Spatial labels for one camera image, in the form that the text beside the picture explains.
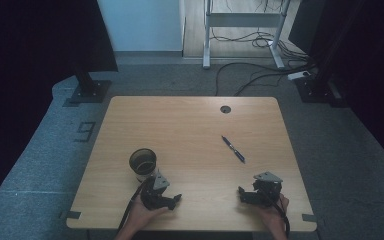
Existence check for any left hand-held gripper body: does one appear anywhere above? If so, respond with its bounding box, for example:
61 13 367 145
139 173 172 211

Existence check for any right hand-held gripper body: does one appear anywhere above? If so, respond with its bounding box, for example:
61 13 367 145
251 171 284 208

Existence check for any dark mesh pen holder cup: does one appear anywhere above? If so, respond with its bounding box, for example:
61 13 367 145
128 148 158 183

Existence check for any blue pen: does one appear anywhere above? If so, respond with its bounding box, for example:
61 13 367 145
221 135 247 164

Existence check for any person's left hand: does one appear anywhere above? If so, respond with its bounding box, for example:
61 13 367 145
127 198 168 232

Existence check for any person's right hand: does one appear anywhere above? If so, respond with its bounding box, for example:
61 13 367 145
257 193 290 232

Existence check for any black stand with square base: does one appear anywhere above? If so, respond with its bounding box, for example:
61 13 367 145
69 63 113 104
294 0 348 108

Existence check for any white power strip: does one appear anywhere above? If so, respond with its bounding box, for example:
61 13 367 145
287 70 312 81

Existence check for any dark curtain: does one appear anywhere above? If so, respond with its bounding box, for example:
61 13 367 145
0 0 119 221
288 0 384 174

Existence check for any left hand-held gripper black cable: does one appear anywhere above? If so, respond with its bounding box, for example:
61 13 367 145
117 179 154 234

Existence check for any hand-held gripper black cable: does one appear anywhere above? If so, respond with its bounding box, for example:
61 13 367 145
265 192 291 238
117 179 154 234

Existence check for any right hand-held gripper black cable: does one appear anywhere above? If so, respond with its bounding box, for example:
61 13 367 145
265 192 291 238

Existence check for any long black floor cable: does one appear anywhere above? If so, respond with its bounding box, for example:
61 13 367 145
214 61 314 97

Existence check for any tangle of black floor cables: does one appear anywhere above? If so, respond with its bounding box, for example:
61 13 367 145
210 27 311 64

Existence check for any white metal desk frame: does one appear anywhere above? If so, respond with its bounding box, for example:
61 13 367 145
202 0 292 70

